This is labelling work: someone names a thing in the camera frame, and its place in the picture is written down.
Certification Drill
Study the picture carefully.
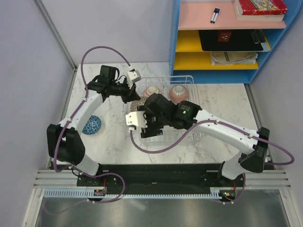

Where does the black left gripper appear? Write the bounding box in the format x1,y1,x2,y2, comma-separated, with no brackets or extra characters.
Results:
109,78,140,104

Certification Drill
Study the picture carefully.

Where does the brown checkered blue-rimmed bowl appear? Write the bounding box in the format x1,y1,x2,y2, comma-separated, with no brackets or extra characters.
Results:
130,99,145,112

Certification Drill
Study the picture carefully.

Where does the orange and white bowl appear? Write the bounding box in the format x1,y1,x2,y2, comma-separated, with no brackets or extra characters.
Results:
143,86,160,97

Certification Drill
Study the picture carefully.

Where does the pink patterned small bowl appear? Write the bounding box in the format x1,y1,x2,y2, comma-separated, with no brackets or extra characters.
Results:
169,85,188,103

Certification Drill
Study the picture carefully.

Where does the blue triangle patterned bowl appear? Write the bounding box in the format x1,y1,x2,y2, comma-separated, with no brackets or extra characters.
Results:
82,115,102,135

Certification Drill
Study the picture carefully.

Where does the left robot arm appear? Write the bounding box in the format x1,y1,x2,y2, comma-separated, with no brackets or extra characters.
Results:
46,65,141,186

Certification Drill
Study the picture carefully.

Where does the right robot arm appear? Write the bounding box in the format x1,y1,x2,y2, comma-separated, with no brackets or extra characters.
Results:
134,94,270,186

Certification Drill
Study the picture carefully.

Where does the spiral bound notebook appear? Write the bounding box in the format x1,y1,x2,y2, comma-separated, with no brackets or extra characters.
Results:
209,52,258,66

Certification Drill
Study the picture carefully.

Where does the black tablet with red box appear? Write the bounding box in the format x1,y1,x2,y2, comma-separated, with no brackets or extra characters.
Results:
199,29,263,52

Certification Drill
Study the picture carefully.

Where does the black capped marker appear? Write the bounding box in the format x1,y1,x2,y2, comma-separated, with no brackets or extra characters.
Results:
210,8,218,23

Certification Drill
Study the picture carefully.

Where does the blue capped marker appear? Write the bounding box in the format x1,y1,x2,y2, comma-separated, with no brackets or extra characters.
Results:
213,8,220,24

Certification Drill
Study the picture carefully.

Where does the red patterned book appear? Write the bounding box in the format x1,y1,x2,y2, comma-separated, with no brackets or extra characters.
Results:
233,0,288,22

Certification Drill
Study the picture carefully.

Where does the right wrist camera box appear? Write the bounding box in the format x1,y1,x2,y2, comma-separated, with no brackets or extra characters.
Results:
125,111,148,132

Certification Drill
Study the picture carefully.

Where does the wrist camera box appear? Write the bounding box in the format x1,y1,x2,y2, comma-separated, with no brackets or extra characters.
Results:
125,111,148,132
126,70,142,88

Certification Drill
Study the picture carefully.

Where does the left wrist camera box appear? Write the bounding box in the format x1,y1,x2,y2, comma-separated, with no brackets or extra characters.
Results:
126,70,142,88

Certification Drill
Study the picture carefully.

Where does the white wire dish rack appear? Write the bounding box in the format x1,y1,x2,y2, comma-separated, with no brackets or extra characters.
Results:
135,76,200,145

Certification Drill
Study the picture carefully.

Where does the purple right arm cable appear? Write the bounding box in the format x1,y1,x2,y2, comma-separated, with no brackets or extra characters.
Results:
130,122,295,205

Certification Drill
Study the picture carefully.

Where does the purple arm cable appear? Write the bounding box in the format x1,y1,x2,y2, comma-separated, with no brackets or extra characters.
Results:
44,46,133,215
130,122,295,205

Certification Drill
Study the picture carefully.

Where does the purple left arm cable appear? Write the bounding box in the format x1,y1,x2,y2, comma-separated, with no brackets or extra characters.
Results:
44,46,133,215

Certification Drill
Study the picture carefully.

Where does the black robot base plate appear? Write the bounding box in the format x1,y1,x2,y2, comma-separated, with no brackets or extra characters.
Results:
77,164,244,194

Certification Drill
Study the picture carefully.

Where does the aluminium corner frame post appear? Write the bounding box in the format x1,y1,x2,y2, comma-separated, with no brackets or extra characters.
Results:
33,0,78,71

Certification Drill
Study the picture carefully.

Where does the white slotted cable duct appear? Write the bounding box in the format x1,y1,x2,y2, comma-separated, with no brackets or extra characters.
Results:
44,188,237,199

